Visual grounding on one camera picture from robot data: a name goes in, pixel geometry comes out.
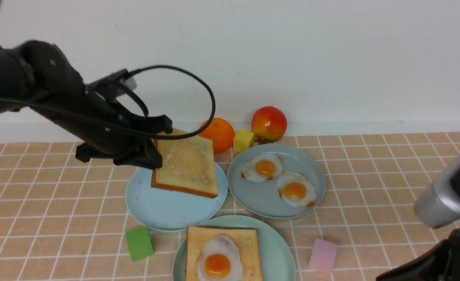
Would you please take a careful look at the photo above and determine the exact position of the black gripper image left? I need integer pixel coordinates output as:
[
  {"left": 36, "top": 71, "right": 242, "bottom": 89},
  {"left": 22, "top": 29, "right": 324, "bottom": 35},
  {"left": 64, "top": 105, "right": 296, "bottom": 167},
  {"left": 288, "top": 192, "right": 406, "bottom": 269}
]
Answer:
[{"left": 17, "top": 40, "right": 173, "bottom": 170}]

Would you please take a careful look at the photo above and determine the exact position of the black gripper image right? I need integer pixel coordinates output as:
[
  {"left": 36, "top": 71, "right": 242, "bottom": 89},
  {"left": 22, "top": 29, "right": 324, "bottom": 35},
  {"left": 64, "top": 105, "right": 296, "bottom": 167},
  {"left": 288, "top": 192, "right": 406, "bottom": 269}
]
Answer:
[{"left": 375, "top": 228, "right": 460, "bottom": 281}]

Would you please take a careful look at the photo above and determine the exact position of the toast slice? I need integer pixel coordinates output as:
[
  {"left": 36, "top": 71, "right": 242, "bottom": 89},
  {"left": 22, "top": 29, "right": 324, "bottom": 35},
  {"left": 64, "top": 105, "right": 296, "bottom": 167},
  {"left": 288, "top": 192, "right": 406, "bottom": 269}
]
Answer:
[
  {"left": 151, "top": 135, "right": 219, "bottom": 199},
  {"left": 185, "top": 226, "right": 263, "bottom": 281}
]

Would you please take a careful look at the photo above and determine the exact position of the fried egg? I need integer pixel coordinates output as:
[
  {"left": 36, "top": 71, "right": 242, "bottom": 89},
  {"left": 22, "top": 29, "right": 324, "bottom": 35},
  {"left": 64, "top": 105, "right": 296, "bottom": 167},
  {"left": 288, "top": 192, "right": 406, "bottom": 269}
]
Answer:
[
  {"left": 277, "top": 171, "right": 317, "bottom": 208},
  {"left": 196, "top": 235, "right": 244, "bottom": 281},
  {"left": 241, "top": 153, "right": 283, "bottom": 183}
]

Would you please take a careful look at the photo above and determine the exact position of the light blue plate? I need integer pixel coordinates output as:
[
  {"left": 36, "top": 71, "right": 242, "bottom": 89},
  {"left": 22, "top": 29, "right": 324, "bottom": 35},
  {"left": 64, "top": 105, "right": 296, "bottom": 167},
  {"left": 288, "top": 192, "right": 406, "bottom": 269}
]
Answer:
[{"left": 125, "top": 164, "right": 228, "bottom": 233}]

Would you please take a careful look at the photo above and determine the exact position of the orange fruit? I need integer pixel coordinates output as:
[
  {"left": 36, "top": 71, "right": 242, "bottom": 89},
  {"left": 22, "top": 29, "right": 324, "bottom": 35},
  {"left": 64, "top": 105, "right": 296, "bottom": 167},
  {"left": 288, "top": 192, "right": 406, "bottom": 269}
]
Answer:
[{"left": 199, "top": 118, "right": 235, "bottom": 154}]

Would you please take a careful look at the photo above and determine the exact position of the yellow cube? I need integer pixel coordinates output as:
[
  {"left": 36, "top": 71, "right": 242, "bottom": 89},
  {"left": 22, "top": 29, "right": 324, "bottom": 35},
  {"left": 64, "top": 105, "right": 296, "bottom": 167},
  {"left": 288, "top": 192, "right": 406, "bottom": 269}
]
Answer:
[{"left": 232, "top": 130, "right": 255, "bottom": 153}]

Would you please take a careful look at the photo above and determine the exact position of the green cube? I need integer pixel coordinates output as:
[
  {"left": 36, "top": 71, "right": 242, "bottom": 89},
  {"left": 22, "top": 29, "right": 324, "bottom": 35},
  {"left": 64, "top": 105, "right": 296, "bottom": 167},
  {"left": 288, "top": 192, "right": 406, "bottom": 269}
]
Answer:
[{"left": 125, "top": 226, "right": 154, "bottom": 262}]

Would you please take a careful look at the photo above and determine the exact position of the pink cube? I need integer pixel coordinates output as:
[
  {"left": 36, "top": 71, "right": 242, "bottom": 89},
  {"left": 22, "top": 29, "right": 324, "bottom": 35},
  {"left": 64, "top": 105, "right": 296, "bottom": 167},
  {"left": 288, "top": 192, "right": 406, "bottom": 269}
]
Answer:
[{"left": 308, "top": 238, "right": 338, "bottom": 274}]

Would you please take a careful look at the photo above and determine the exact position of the red yellow apple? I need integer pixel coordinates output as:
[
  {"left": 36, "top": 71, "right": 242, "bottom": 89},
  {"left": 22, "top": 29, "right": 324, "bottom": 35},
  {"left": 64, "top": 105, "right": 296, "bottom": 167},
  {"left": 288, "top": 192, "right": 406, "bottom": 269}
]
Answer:
[{"left": 251, "top": 106, "right": 288, "bottom": 144}]

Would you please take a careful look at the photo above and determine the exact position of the grey blue plate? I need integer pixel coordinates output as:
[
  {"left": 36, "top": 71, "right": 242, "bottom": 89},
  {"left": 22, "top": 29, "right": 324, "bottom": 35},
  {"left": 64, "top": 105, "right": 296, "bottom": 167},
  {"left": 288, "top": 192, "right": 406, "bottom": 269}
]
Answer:
[{"left": 228, "top": 144, "right": 326, "bottom": 219}]

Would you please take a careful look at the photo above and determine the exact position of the checkered peach tablecloth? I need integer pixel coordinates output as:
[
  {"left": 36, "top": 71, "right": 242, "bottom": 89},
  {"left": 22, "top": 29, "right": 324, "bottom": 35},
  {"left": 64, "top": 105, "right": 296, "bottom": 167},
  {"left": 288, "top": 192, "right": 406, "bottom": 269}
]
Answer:
[{"left": 0, "top": 132, "right": 460, "bottom": 281}]

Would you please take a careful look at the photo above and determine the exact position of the black cable image left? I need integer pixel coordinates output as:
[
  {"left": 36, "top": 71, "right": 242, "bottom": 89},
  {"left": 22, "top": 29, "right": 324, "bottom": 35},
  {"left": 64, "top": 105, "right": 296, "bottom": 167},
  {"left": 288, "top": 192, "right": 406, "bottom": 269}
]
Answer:
[{"left": 0, "top": 0, "right": 216, "bottom": 141}]

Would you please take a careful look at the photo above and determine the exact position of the grey wrist camera image left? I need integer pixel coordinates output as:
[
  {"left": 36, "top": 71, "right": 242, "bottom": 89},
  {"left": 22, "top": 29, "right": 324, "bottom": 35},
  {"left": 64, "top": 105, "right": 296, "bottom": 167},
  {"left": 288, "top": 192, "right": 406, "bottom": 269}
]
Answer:
[{"left": 112, "top": 69, "right": 137, "bottom": 91}]

